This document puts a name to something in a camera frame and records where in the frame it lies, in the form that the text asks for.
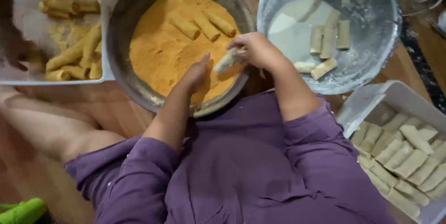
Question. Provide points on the person's left hand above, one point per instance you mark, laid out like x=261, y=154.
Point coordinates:
x=193, y=77

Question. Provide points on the person's right hand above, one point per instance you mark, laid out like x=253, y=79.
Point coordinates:
x=259, y=50

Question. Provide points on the person's right fingers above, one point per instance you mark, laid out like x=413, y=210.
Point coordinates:
x=239, y=43

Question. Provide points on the person's left fingers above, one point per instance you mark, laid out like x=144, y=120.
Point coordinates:
x=204, y=64

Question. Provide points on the batter-wet pale spring roll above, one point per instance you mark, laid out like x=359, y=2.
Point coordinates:
x=226, y=61

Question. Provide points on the crumb-coated spring roll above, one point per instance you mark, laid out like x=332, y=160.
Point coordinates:
x=185, y=28
x=207, y=28
x=221, y=23

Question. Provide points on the orange breadcrumbs heap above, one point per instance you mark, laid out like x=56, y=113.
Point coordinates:
x=156, y=53

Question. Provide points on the white liquid batter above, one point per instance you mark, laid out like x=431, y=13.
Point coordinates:
x=292, y=32

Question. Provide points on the metal bowl with orange crumbs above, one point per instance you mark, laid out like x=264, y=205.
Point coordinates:
x=118, y=50

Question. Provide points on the group of batter-soaked pale rolls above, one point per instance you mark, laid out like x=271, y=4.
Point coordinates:
x=328, y=43

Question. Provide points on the person's purple garment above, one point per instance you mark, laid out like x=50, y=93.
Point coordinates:
x=244, y=168

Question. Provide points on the pile of crumb-coated rolls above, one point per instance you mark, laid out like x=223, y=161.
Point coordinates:
x=75, y=51

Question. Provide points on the metal bowl with white batter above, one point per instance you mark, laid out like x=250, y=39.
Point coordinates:
x=372, y=25

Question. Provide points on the white plastic container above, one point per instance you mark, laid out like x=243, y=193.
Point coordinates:
x=362, y=100

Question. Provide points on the person's bare leg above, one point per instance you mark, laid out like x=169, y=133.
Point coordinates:
x=59, y=126

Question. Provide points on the white plastic tray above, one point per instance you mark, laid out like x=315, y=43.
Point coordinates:
x=31, y=11

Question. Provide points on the dark patterned mat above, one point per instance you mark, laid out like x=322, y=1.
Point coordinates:
x=420, y=63

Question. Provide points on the rows of uncoated pale rolls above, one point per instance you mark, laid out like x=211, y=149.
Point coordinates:
x=404, y=158

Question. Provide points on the green object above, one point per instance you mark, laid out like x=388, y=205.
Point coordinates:
x=22, y=213

